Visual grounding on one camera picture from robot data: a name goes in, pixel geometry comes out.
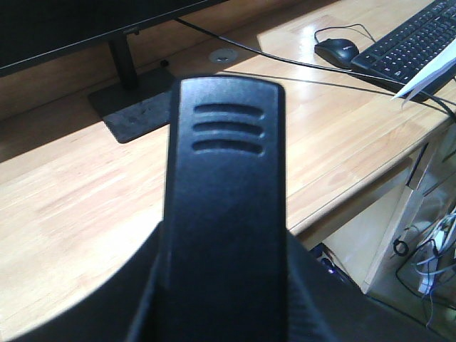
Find white paper sheet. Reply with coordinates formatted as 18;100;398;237
393;40;455;105

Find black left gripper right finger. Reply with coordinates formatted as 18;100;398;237
286;229;450;342

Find black computer mouse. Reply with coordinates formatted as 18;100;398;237
314;38;360;70

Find black computer monitor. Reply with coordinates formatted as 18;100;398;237
1;0;216;143

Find black computer keyboard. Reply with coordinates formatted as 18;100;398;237
351;1;455;93

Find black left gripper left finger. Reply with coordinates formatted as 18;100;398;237
0;224;161;342

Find black mouse cable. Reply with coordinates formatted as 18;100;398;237
313;24;377;43

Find black monitor cable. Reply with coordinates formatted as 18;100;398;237
176;18;456;118

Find grey desk cable grommet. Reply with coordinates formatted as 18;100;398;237
209;48;239;63

